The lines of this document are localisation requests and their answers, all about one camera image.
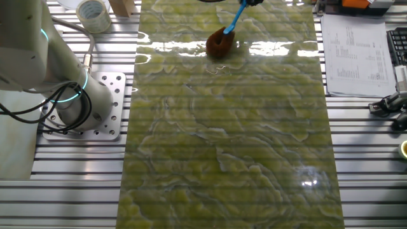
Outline blue-handled brown bristle brush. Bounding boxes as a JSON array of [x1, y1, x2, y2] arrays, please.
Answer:
[[205, 0, 248, 59]]

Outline black tool base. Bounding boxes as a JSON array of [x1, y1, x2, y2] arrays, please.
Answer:
[[316, 0, 395, 17]]

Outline orange plastic block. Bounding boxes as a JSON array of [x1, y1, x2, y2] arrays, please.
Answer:
[[341, 0, 371, 10]]

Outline white paper with table print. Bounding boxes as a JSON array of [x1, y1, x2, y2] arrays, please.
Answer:
[[320, 13, 397, 99]]

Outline green marble pattern mat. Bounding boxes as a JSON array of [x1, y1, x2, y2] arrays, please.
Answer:
[[116, 0, 346, 229]]

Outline wooden block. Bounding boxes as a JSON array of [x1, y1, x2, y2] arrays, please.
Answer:
[[108, 0, 137, 18]]

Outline black keyboard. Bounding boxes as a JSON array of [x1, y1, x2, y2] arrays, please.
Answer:
[[386, 27, 407, 67]]

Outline grey tape roll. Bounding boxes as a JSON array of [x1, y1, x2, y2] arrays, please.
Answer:
[[75, 0, 112, 34]]

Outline silver handheld device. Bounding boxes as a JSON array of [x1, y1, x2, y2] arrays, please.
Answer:
[[368, 65, 407, 115]]

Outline black rounded device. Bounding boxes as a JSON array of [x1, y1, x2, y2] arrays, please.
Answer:
[[391, 110, 407, 131]]

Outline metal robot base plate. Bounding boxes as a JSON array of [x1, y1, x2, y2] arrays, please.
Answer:
[[42, 71, 127, 142]]

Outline grey base cable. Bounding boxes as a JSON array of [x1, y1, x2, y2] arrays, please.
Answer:
[[50, 15, 96, 74]]

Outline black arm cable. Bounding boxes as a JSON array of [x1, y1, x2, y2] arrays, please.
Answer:
[[0, 81, 93, 133]]

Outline red button with yellow ring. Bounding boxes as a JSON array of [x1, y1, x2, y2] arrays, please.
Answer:
[[397, 139, 407, 160]]

